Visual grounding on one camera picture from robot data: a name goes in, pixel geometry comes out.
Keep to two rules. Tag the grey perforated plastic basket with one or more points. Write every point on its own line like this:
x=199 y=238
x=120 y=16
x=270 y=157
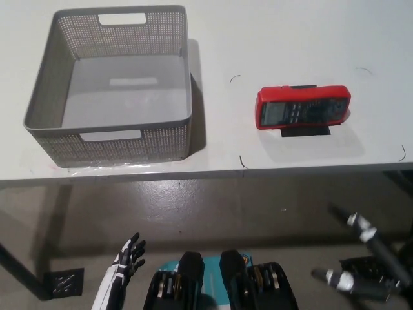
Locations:
x=164 y=142

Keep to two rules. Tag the red digital multimeter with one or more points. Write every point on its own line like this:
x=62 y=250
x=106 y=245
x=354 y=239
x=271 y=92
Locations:
x=303 y=111

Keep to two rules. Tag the clear tape strip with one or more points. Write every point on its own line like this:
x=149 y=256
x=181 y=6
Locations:
x=106 y=167

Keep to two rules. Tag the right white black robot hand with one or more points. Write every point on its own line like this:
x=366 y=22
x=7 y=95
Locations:
x=376 y=245

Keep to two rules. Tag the black floor tape patch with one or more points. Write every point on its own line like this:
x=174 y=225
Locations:
x=355 y=263
x=64 y=282

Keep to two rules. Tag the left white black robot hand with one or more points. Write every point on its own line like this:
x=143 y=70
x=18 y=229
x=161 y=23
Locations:
x=121 y=268

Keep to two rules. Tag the black tape patch on table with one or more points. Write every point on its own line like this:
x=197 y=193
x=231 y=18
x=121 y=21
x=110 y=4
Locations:
x=306 y=132

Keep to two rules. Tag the black teal robot body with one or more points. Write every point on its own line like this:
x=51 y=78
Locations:
x=190 y=268

